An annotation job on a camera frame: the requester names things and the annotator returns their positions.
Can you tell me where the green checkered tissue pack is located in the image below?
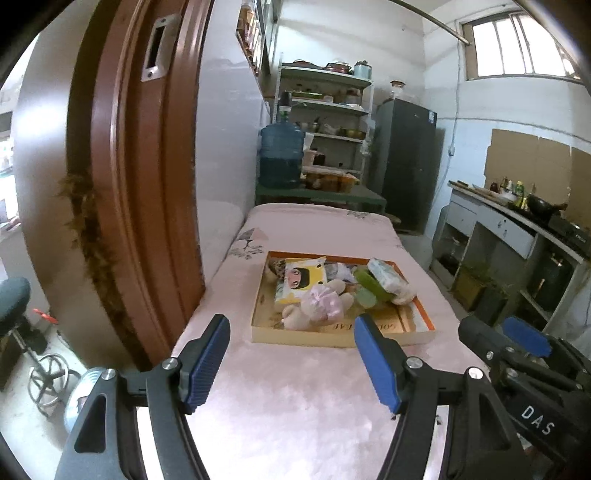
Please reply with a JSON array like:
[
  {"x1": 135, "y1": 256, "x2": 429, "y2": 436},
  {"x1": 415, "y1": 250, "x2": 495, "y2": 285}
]
[{"x1": 368, "y1": 258, "x2": 417, "y2": 305}]

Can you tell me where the white plush bear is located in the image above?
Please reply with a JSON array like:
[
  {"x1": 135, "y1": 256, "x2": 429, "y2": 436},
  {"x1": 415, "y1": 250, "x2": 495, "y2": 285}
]
[{"x1": 281, "y1": 291, "x2": 355, "y2": 331}]

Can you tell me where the office chair base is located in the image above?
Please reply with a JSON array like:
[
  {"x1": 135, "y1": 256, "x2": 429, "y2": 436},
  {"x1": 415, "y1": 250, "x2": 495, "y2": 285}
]
[{"x1": 0, "y1": 276, "x2": 70, "y2": 418}]

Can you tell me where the white kitchen counter cabinet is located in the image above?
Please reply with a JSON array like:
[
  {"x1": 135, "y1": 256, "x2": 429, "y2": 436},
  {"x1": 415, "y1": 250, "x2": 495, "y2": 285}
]
[{"x1": 430, "y1": 182, "x2": 590, "y2": 340}]

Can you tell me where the black wok pan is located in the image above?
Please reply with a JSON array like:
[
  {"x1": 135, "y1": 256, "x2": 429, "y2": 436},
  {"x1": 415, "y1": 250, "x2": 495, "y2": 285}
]
[{"x1": 527, "y1": 194, "x2": 568, "y2": 218}]

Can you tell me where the pink bed cover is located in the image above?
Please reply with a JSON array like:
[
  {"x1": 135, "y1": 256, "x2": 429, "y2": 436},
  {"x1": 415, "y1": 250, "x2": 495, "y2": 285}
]
[{"x1": 181, "y1": 203, "x2": 478, "y2": 479}]

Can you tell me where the pink shower cap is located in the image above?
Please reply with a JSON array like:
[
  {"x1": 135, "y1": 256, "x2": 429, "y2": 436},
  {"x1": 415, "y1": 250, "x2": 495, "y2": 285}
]
[{"x1": 301, "y1": 279, "x2": 346, "y2": 323}]

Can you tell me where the white purple tissue pack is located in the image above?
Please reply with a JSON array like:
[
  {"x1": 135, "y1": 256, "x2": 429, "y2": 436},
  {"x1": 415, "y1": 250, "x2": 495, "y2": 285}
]
[{"x1": 325, "y1": 262, "x2": 358, "y2": 284}]

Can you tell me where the orange cardboard tray box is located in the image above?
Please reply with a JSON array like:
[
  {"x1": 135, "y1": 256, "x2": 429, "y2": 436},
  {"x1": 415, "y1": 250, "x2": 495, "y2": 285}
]
[{"x1": 250, "y1": 251, "x2": 436, "y2": 348}]

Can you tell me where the yellow cartoon tissue pack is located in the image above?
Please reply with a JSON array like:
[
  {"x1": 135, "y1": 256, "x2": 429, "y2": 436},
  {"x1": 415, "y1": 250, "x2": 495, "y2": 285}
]
[{"x1": 270, "y1": 257, "x2": 328, "y2": 312}]

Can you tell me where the dark grey refrigerator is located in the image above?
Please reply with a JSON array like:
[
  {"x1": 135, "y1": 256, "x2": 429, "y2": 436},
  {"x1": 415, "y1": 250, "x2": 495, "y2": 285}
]
[{"x1": 369, "y1": 99, "x2": 439, "y2": 234}]

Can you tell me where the dark green low table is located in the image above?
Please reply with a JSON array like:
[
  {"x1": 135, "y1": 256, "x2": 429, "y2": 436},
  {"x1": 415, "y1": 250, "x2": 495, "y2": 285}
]
[{"x1": 256, "y1": 184, "x2": 387, "y2": 213}]

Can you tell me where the brown wooden door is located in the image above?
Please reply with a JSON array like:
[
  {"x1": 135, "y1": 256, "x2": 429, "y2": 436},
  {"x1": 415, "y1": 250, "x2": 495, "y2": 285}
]
[{"x1": 13, "y1": 1, "x2": 211, "y2": 370}]

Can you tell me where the window with bars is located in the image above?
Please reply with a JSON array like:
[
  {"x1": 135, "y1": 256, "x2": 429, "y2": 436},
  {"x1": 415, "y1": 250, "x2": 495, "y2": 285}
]
[{"x1": 462, "y1": 11, "x2": 581, "y2": 83}]

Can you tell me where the grey metal shelf rack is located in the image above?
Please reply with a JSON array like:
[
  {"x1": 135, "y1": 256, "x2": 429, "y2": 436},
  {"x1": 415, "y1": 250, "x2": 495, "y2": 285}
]
[{"x1": 274, "y1": 60, "x2": 375, "y2": 181}]

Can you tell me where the blue water jug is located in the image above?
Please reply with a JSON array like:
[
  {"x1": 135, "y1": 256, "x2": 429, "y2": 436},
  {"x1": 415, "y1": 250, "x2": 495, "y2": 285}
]
[{"x1": 259, "y1": 105, "x2": 305, "y2": 189}]

